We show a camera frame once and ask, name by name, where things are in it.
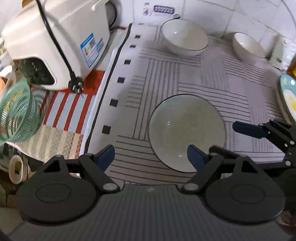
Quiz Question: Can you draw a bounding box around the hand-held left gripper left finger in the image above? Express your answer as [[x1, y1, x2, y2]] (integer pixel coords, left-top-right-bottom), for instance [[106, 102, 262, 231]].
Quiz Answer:
[[35, 145, 121, 195]]

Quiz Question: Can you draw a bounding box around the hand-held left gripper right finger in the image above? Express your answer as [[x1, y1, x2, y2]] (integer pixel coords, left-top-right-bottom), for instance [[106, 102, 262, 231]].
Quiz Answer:
[[181, 145, 269, 194]]

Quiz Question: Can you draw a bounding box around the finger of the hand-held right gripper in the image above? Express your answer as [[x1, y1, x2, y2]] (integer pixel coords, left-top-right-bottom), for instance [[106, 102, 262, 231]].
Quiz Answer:
[[209, 146, 290, 168], [232, 119, 296, 147]]

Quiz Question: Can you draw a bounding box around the white ribbed bowl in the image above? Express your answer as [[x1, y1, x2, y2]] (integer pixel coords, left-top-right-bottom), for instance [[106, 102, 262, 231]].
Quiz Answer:
[[232, 32, 266, 59], [161, 19, 208, 57], [148, 94, 226, 174]]

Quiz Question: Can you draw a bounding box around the blue plate with egg print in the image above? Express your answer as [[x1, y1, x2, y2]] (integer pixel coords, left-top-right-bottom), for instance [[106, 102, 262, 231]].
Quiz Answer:
[[277, 74, 296, 122]]

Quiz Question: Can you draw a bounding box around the beige woven mat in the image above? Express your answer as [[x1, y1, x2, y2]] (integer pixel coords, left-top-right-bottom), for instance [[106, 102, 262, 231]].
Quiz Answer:
[[13, 125, 84, 164]]

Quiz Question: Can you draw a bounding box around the red striped cloth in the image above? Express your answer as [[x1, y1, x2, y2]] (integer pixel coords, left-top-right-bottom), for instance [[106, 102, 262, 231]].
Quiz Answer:
[[42, 70, 107, 131]]

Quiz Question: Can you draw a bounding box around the brown-capped cooking wine bottle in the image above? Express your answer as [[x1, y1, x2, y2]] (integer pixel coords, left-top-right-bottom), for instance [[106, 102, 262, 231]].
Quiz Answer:
[[287, 59, 296, 78]]

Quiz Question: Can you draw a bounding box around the white salt bag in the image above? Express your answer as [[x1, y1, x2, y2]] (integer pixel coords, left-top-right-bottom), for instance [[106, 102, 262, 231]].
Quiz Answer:
[[269, 35, 292, 70]]

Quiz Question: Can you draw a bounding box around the striped counter mat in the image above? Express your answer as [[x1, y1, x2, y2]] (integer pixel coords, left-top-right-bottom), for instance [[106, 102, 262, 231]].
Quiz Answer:
[[84, 23, 296, 186]]

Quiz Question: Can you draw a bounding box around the white round cup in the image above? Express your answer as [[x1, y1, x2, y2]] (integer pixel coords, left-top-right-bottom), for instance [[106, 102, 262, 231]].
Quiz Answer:
[[8, 154, 31, 185]]

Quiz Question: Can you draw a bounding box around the green mesh basket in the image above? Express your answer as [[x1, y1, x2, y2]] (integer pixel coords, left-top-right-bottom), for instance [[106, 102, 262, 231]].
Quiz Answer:
[[0, 77, 41, 143]]

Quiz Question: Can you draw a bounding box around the white rice cooker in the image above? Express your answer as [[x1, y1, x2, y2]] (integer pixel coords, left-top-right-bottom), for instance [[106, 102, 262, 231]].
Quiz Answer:
[[1, 0, 110, 91]]

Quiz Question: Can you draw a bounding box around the black rice cooker power cord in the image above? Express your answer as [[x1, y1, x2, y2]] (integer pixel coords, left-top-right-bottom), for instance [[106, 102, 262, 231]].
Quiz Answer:
[[36, 0, 85, 94]]

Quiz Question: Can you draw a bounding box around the small wall label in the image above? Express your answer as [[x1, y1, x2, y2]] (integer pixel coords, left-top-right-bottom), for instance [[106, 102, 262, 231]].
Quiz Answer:
[[153, 5, 175, 16]]

